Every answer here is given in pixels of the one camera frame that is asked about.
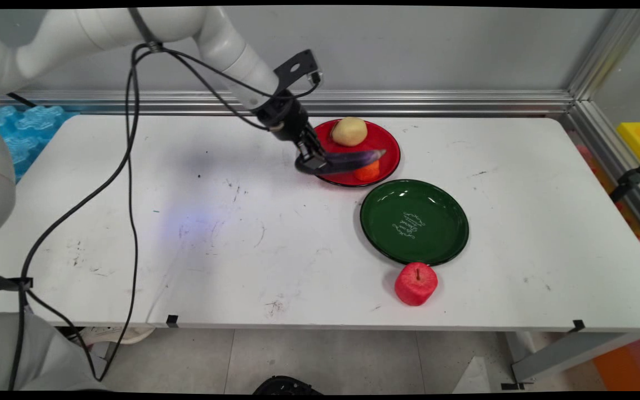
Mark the long aluminium frame rail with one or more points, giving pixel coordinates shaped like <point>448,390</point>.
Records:
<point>353,101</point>

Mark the black round floor object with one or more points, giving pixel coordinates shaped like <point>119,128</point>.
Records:
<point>286,385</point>

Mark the black table edge clip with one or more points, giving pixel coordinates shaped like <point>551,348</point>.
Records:
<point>577,325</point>
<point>172,320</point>

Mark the black clamp stand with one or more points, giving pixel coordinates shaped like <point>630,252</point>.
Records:
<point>631,178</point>

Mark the grey metal table leg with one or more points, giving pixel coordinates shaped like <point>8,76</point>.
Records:
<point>570,355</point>

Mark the purple toy eggplant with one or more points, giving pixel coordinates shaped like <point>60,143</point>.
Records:
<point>353,159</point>

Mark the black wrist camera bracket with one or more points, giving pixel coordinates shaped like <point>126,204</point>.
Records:
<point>296,68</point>

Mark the yellow toy potato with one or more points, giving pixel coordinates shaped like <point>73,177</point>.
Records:
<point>349,131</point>

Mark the orange box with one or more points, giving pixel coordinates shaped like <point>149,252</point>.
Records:
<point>628,364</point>

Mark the red plate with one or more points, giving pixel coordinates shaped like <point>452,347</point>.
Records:
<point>388,145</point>

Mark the orange toy carrot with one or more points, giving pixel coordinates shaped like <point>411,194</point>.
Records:
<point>368,171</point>

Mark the upright aluminium frame post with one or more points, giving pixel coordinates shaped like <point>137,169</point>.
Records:
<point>611,53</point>

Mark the blue foam puzzle mat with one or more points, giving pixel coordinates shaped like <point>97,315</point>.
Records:
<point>25,130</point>

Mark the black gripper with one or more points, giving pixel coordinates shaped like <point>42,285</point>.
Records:
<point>285,119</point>

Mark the short aluminium frame rail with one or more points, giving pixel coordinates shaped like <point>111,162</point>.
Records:
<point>609,155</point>

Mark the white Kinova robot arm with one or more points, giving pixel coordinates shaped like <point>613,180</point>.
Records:
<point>92,33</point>

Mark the yellow plastic bin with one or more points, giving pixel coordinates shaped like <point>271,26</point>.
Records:
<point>639,143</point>

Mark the green plate with white print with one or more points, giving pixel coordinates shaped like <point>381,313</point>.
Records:
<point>414,222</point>

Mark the red toy apple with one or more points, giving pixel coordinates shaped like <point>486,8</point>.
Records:
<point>415,284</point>

